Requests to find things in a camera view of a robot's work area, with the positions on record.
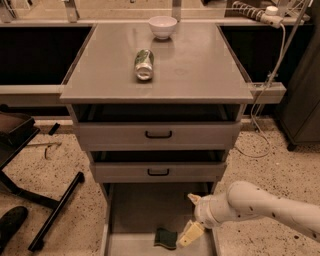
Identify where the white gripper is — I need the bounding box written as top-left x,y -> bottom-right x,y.
177,193 -> 231,247

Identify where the green sponge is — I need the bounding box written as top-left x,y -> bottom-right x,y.
154,228 -> 178,250

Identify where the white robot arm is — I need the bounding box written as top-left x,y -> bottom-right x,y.
177,181 -> 320,247

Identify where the grey bottom drawer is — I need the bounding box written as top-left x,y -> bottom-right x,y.
100,182 -> 218,256

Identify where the grey drawer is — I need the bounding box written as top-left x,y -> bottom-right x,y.
90,150 -> 226,183
73,104 -> 240,151
100,182 -> 218,256

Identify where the grey middle drawer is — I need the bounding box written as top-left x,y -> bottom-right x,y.
90,150 -> 226,183

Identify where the grey drawer cabinet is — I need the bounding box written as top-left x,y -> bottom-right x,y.
59,21 -> 255,256

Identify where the grey top drawer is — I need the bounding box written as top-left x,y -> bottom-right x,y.
73,104 -> 240,151

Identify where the dark grey side cabinet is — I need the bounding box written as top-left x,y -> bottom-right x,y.
276,23 -> 320,151

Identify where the green soda can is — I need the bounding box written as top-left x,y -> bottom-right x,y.
134,49 -> 154,81

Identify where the black shoe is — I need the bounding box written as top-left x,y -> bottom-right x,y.
0,206 -> 28,254

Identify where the white ceramic bowl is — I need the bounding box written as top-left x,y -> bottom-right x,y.
148,16 -> 177,40

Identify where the black chair base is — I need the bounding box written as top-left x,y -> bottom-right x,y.
0,105 -> 86,253

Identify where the black middle drawer handle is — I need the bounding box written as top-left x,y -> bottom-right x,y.
147,169 -> 170,177

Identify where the black drawer handle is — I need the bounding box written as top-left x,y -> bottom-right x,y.
144,130 -> 173,139
147,169 -> 170,177

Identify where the black top drawer handle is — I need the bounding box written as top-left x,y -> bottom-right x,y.
144,130 -> 173,139

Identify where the white cable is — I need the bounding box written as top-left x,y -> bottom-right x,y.
234,23 -> 288,159

